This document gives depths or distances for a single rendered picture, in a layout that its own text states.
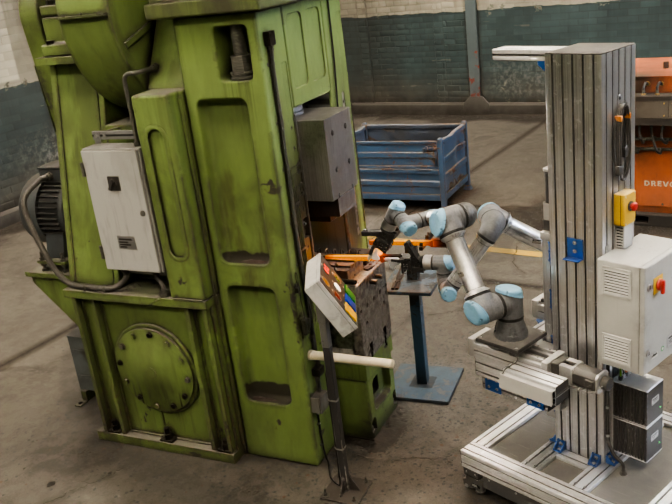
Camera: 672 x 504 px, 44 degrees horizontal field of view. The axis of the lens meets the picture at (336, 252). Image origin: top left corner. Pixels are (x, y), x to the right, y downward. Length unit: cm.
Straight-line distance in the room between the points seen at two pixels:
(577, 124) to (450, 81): 898
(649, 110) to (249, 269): 403
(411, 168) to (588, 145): 479
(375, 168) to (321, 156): 427
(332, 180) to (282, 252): 42
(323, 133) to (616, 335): 158
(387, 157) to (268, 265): 429
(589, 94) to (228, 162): 168
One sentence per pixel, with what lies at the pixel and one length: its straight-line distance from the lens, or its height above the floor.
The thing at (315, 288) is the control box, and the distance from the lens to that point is 351.
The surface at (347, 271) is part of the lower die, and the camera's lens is 416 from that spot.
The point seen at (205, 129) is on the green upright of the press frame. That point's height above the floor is 178.
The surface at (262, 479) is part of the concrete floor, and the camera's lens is 442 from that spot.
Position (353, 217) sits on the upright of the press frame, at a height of 111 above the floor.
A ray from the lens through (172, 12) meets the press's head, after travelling 384.
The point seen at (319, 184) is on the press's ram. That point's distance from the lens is 399.
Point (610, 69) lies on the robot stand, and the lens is 334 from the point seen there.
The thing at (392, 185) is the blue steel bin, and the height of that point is 25.
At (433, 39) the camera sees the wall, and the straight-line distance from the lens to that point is 1235.
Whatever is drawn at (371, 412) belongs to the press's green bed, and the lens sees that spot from 448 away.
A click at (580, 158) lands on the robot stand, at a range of 341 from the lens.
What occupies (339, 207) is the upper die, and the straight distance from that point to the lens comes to 404.
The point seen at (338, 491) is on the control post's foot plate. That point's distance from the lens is 423.
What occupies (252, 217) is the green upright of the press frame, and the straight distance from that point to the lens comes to 398.
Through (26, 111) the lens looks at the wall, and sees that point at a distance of 1013.
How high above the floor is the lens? 251
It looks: 20 degrees down
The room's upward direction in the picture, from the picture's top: 7 degrees counter-clockwise
